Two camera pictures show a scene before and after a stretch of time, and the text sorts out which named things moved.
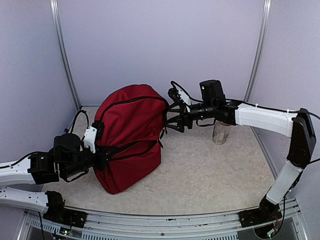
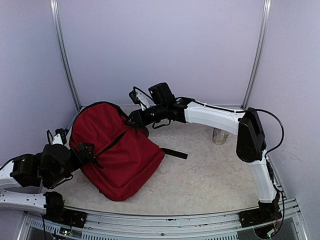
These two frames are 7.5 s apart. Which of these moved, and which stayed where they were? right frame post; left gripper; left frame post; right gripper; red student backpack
Moved: red student backpack; left gripper; right gripper
Stayed: left frame post; right frame post
